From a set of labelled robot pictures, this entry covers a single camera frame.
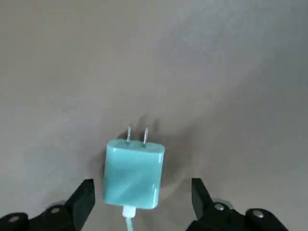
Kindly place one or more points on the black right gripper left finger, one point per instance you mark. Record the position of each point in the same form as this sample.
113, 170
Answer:
77, 207

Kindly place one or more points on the pale teal charger adapter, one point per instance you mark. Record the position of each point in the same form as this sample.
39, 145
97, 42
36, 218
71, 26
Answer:
132, 173

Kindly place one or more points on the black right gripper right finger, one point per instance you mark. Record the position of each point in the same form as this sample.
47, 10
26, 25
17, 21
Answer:
204, 211

